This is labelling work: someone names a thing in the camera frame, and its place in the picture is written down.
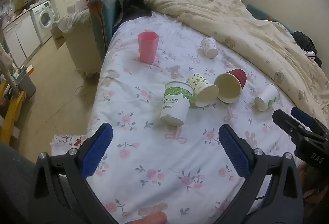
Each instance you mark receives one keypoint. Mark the pink hexagonal plastic cup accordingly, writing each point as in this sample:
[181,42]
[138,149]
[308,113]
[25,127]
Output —
[148,47]

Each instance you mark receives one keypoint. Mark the striped cloth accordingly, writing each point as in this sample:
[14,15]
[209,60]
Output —
[310,54]

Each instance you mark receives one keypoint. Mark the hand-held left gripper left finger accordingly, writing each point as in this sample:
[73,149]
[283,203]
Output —
[97,154]

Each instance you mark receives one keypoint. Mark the white kitchen cabinets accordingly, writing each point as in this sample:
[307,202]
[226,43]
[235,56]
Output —
[23,33]

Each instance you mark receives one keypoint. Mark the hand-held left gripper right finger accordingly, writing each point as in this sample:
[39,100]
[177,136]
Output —
[234,154]

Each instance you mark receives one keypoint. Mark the small pink print paper cup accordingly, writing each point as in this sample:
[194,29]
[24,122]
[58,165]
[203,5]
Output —
[209,46]

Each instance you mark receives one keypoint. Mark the person's right hand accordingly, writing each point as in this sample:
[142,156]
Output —
[305,180]

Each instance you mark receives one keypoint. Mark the white cloth with red print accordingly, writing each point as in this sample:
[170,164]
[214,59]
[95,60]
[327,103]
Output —
[66,140]

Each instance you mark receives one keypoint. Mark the floral white bed sheet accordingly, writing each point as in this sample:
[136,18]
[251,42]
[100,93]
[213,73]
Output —
[154,162]

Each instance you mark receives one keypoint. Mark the dark garment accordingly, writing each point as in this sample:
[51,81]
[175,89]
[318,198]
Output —
[303,40]

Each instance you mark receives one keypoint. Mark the white washing machine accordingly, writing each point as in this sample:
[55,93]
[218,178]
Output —
[45,18]

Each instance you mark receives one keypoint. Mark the cardboard box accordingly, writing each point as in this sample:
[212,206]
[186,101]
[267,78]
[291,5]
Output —
[57,37]

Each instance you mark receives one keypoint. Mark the lace covered sofa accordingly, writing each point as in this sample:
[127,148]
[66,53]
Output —
[77,41]

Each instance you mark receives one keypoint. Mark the teal cloth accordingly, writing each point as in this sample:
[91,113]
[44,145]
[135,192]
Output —
[259,14]

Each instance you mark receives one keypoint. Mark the red paper cup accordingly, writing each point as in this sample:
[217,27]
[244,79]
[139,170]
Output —
[228,89]

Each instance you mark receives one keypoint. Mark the small green print paper cup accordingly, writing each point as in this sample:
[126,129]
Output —
[267,98]

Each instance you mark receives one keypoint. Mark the yellow wooden stool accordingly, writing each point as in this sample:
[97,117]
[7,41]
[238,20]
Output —
[15,108]

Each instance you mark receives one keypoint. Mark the yellow bear print paper cup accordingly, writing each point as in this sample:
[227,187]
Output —
[204,92]

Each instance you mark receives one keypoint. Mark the grey trash bin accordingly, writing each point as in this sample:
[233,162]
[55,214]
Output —
[27,85]

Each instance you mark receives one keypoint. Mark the green leaf print paper cup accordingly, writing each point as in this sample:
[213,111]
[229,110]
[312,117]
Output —
[177,105]

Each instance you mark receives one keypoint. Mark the cream bear print quilt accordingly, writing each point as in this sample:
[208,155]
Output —
[231,15]

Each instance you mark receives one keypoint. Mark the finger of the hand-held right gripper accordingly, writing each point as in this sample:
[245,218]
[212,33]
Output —
[285,121]
[303,114]

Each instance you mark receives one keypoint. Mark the teal padded headboard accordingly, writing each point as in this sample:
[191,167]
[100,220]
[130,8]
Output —
[102,15]

